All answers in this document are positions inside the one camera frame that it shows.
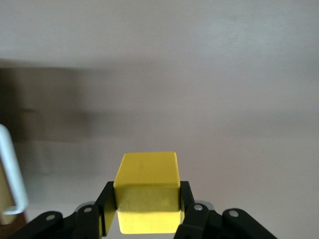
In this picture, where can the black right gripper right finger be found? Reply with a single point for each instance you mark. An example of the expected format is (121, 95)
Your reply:
(199, 221)

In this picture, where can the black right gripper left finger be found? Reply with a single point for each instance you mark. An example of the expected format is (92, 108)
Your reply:
(87, 221)

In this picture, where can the yellow wooden block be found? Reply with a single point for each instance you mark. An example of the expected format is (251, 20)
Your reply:
(147, 174)

